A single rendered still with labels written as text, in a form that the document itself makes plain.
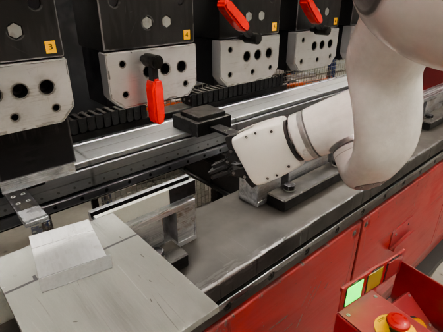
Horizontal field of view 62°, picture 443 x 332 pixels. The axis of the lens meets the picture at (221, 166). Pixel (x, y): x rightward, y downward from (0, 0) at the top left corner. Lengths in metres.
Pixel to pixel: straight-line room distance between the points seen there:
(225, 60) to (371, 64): 0.28
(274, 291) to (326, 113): 0.42
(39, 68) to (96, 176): 0.44
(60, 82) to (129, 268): 0.25
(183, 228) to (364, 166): 0.37
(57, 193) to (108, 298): 0.43
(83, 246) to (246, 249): 0.32
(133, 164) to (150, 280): 0.48
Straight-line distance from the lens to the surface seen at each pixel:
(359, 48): 0.44
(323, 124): 0.58
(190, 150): 1.01
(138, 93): 0.55
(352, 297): 0.78
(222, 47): 0.63
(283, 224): 0.80
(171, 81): 0.58
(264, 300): 0.82
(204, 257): 0.71
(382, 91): 0.46
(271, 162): 0.63
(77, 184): 0.88
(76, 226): 0.61
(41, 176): 0.58
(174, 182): 0.70
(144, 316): 0.45
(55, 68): 0.50
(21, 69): 0.49
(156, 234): 0.69
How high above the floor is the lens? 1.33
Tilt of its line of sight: 26 degrees down
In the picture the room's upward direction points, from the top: straight up
